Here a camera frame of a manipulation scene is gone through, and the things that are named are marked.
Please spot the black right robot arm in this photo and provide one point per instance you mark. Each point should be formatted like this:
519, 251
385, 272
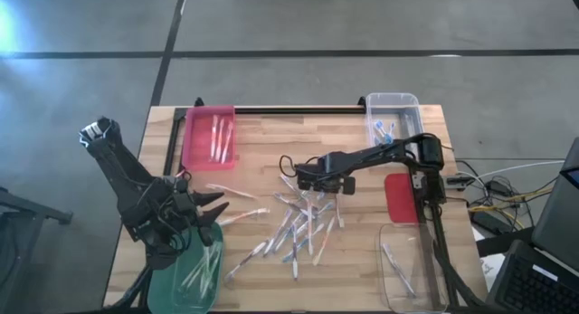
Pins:
384, 153

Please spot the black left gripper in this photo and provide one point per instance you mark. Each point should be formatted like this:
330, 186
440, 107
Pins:
183, 210

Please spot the clear deep plastic bin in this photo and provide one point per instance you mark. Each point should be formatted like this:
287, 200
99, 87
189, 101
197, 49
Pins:
393, 101

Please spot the black power adapter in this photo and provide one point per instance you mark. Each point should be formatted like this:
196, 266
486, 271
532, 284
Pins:
487, 221
501, 188

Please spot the pink plastic bin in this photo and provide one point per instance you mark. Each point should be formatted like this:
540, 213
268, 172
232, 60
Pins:
201, 142

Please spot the black metal stand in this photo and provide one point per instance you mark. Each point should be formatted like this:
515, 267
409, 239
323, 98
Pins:
27, 210

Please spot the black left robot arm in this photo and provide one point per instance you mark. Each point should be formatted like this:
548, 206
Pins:
126, 178

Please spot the white toothbrush at edge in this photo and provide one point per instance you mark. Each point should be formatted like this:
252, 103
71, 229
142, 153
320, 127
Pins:
246, 261

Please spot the red flat plastic lid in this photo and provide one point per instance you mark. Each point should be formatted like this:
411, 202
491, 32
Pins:
400, 201

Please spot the black frame corner bracket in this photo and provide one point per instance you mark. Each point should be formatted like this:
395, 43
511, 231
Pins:
199, 101
362, 101

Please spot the black laptop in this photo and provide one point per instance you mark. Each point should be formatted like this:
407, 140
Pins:
529, 287

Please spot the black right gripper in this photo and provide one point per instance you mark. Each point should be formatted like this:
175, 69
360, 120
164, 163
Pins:
321, 178

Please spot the clear shallow plastic tray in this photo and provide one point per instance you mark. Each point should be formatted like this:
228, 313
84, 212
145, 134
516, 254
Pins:
389, 232

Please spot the green plastic bin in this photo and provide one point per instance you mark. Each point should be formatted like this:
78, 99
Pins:
172, 287

